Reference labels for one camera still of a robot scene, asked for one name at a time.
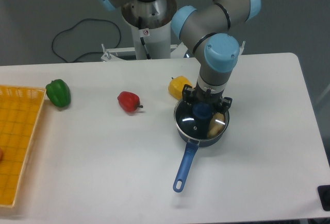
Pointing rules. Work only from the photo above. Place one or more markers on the yellow wicker basket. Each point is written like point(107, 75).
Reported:
point(20, 111)

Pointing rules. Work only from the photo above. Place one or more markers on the beige potato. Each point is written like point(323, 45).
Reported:
point(216, 125)

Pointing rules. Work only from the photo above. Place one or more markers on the dark blue saucepan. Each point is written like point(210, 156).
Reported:
point(182, 174)

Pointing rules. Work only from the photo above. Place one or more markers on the yellow bell pepper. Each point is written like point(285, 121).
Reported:
point(176, 86)

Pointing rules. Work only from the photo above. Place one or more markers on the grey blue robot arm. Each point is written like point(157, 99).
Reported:
point(219, 57)

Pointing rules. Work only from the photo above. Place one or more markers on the black corner object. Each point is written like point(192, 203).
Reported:
point(323, 191)

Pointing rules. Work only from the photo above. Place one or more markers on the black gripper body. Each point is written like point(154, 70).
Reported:
point(207, 97)

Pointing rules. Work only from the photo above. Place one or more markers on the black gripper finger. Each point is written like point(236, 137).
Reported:
point(187, 94)
point(223, 104)

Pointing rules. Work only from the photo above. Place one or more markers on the glass pot lid blue knob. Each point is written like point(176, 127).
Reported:
point(192, 122)

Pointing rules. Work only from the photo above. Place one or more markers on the green bell pepper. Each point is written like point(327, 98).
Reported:
point(59, 93)

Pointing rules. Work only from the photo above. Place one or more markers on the red bell pepper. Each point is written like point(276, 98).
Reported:
point(129, 101)

